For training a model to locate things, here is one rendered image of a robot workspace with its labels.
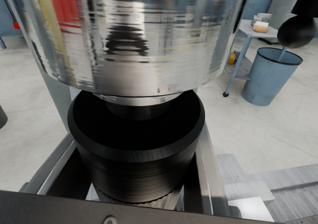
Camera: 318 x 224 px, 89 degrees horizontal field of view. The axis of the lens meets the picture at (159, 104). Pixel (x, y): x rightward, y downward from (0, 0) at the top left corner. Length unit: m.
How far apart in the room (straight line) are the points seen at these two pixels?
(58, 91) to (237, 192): 0.49
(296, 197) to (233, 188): 0.23
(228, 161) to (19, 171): 1.62
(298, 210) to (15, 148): 1.92
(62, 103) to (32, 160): 1.27
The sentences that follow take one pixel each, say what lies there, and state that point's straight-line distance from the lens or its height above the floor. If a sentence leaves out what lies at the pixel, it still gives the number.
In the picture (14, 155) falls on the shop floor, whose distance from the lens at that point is 1.92.
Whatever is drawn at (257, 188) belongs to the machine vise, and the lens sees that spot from 0.36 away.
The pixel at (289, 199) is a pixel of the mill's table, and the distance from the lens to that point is 0.54.
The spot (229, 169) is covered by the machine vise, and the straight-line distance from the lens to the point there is 0.41.
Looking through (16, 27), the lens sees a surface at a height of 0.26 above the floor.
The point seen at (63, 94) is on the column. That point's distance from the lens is 0.54.
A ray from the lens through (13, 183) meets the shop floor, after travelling 1.74.
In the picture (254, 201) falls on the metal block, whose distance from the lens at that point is 0.32.
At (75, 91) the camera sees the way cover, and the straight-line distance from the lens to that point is 0.50.
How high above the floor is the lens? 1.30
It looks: 39 degrees down
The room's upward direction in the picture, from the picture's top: 5 degrees clockwise
